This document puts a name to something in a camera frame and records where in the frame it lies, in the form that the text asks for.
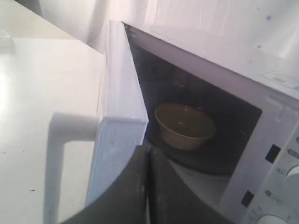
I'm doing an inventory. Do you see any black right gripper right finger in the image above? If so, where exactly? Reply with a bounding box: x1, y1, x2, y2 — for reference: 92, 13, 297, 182
148, 148, 231, 224

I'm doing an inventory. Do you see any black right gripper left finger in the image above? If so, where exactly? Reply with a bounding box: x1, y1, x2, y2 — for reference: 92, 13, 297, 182
63, 146, 149, 224

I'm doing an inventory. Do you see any white microwave door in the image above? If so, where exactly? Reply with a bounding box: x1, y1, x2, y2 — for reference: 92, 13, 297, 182
43, 21, 149, 224

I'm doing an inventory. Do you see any beige ceramic bowl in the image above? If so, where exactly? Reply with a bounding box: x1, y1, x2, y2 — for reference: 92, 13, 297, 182
154, 103, 216, 151

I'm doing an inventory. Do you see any glass microwave turntable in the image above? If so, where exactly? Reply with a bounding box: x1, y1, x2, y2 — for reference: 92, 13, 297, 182
149, 137, 236, 175

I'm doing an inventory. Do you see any white microwave oven body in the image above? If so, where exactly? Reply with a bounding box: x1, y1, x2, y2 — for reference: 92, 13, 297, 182
125, 24, 299, 224

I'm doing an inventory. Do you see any lower white control knob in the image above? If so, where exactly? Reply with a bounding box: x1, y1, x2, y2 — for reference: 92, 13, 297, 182
256, 215, 280, 224

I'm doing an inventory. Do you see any white control knob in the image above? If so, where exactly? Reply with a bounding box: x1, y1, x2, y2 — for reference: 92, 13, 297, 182
256, 215, 280, 224
285, 166, 299, 185

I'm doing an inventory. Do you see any upper white control knob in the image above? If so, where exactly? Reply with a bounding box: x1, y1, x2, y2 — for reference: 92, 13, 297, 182
285, 166, 299, 185

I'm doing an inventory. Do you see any white label sticker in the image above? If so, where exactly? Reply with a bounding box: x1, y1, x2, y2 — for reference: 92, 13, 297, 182
260, 71, 299, 90

